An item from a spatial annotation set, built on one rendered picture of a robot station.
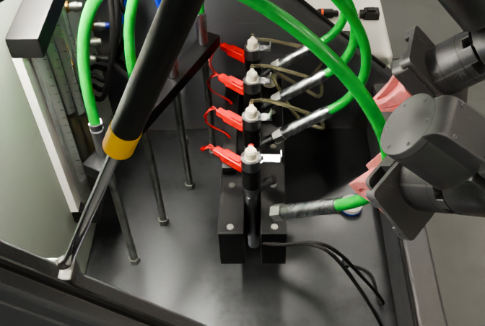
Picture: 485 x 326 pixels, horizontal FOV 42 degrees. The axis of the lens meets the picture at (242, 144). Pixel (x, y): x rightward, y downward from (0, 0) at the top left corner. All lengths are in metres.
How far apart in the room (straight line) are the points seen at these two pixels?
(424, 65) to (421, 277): 0.34
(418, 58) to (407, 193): 0.17
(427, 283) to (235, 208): 0.29
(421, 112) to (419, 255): 0.47
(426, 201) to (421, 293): 0.35
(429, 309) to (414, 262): 0.07
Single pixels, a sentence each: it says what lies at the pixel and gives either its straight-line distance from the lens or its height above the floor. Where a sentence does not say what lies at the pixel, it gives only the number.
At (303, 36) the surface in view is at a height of 1.38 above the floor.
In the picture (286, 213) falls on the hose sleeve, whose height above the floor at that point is 1.11.
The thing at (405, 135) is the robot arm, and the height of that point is 1.37.
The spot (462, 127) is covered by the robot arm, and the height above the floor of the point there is 1.39.
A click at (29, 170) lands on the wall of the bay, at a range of 0.84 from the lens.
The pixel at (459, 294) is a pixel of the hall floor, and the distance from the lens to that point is 2.07.
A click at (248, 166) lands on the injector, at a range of 0.85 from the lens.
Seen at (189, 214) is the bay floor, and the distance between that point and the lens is 1.12.
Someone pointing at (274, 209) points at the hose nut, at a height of 1.10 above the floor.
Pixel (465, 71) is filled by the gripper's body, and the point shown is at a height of 1.29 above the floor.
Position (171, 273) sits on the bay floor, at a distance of 1.06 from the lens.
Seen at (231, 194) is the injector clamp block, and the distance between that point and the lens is 0.95.
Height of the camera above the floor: 1.72
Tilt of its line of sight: 47 degrees down
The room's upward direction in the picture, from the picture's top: 3 degrees counter-clockwise
